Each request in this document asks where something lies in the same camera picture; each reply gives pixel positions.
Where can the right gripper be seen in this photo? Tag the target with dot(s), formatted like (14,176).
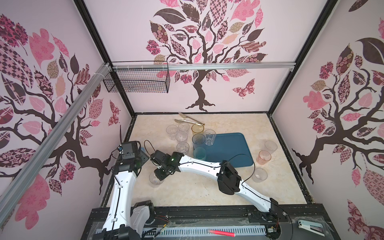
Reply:
(159,175)

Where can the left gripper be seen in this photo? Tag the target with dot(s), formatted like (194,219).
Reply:
(143,156)

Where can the clear glass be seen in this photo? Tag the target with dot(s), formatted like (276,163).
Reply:
(172,131)
(183,147)
(183,127)
(181,136)
(210,136)
(154,180)

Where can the green textured plastic cup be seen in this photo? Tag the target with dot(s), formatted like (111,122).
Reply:
(200,153)

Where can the tall blue frosted cup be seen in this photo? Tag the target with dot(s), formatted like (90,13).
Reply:
(198,141)

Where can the yellow transparent cup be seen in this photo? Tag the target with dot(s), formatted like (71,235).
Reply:
(197,129)

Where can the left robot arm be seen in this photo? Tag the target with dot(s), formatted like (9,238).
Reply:
(122,223)

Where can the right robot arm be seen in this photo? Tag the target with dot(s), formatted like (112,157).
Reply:
(227,177)

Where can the clear glass near right arm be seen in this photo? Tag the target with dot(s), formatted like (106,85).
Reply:
(259,175)

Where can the teal plastic tray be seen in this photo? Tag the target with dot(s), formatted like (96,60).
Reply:
(231,147)

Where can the metal serving tongs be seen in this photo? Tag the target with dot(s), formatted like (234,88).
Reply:
(187,119)

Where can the pink marker pen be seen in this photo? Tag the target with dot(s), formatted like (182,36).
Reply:
(222,233)

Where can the pink transparent cup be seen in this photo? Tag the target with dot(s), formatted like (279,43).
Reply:
(263,157)

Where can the white stapler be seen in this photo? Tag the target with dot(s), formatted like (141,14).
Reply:
(313,227)

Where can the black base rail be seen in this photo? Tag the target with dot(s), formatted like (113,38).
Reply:
(196,213)

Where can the grey slotted cable duct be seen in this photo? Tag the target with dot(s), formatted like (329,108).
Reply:
(194,233)

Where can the black wire basket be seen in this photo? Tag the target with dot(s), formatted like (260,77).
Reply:
(138,77)

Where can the aluminium rail left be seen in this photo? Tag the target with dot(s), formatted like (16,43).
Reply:
(23,180)

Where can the aluminium rail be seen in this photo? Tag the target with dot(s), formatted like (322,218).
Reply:
(222,66)
(23,180)

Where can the aluminium rail back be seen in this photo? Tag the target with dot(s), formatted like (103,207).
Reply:
(222,66)

